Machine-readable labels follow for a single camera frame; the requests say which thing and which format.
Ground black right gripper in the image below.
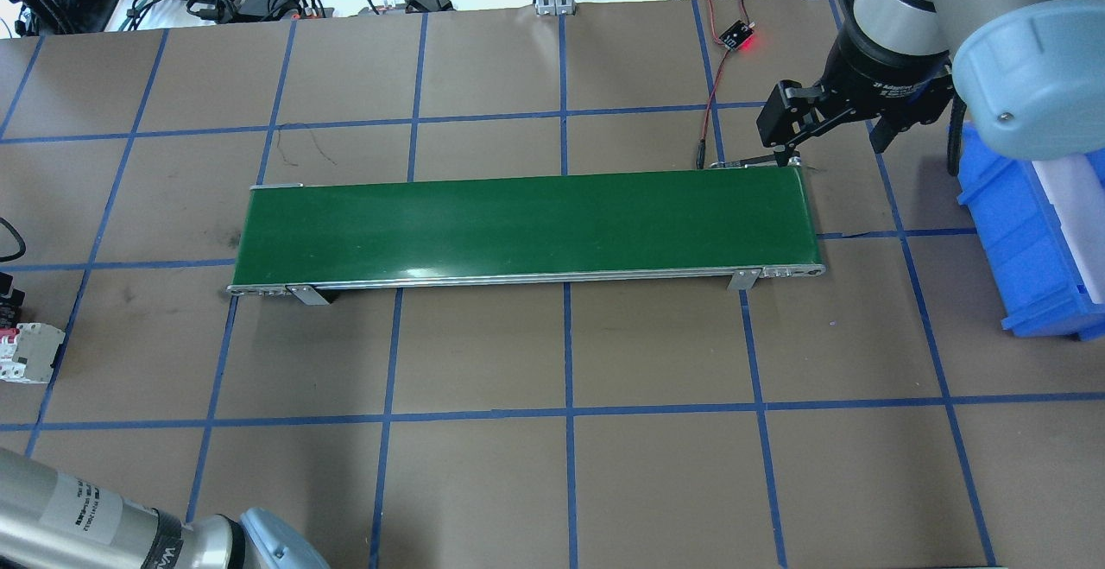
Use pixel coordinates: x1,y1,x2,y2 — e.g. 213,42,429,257
756,49,953,167

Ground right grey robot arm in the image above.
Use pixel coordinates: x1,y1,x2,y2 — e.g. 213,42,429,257
757,0,1104,161

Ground green conveyor belt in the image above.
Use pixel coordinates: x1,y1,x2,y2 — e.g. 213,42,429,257
227,167,827,306

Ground white red circuit breaker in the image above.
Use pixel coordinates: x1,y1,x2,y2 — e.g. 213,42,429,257
1,322,66,384

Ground blue plastic bin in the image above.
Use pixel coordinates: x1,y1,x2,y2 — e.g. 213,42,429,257
957,124,1104,340

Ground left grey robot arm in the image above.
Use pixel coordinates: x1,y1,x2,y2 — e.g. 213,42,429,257
1,450,329,568

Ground small black controller board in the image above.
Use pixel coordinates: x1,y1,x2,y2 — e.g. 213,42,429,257
717,21,755,51

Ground red black power cable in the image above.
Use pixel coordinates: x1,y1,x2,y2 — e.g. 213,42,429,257
669,0,762,171

